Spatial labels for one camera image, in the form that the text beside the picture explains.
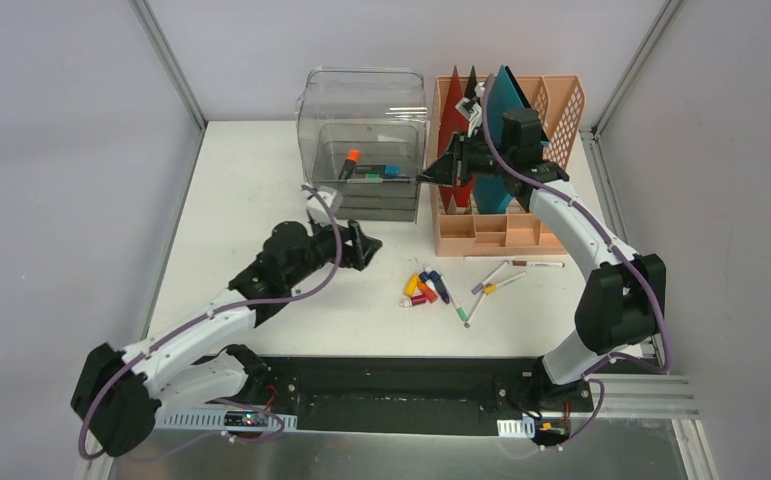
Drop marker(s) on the red white short marker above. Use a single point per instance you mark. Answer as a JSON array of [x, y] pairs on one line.
[[413, 301]]

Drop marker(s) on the black highlighter blue cap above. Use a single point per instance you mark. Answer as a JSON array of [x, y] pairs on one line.
[[378, 170]]

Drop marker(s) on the black highlighter orange cap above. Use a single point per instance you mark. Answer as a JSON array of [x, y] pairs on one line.
[[349, 165]]

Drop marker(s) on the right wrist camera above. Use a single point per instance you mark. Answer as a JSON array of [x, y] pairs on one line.
[[471, 110]]

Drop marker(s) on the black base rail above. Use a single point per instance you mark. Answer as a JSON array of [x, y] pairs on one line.
[[418, 395]]

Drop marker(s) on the teal blue folder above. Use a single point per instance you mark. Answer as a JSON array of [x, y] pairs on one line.
[[490, 191]]

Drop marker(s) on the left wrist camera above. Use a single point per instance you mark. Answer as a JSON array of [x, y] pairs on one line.
[[322, 204]]

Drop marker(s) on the orange red marker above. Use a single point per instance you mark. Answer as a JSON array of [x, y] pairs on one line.
[[429, 294]]

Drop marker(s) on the white marker green tip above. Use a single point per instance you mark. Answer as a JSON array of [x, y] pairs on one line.
[[454, 302]]

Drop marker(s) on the black highlighter green cap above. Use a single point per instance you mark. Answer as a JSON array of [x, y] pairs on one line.
[[372, 179]]

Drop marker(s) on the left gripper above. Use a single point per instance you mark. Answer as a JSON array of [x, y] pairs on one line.
[[349, 244]]

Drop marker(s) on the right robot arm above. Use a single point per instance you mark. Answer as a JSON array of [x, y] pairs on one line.
[[623, 299]]

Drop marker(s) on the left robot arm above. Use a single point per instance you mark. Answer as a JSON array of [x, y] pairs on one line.
[[122, 394]]

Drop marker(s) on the red folder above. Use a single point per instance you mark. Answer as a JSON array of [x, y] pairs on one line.
[[456, 200]]

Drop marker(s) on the clear grey drawer organizer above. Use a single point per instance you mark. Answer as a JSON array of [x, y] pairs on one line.
[[382, 112]]

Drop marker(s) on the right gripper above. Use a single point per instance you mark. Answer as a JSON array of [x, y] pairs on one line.
[[441, 171]]

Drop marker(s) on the thin white pen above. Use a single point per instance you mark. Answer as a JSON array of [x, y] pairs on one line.
[[488, 258]]

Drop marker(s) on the white marker yellow cap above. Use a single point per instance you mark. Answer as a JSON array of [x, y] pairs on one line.
[[492, 287]]

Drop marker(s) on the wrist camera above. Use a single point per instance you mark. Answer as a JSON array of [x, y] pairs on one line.
[[322, 204], [471, 110]]

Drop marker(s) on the white pen red cap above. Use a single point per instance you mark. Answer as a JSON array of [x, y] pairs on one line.
[[537, 264]]

